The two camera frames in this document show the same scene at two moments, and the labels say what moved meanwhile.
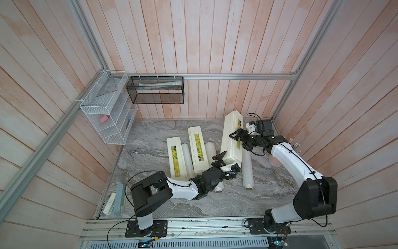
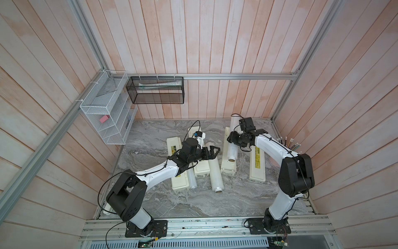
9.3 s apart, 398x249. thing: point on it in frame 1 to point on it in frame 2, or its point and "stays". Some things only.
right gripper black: x=245 y=134 stays
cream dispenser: x=200 y=162 stays
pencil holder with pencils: x=295 y=146 stays
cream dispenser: x=176 y=164 stays
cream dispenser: x=231 y=122 to x=257 y=162
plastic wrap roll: x=247 y=169 to x=233 y=147
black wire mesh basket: x=156 y=90 stays
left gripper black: x=219 y=163 to x=207 y=156
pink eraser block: x=104 y=119 stays
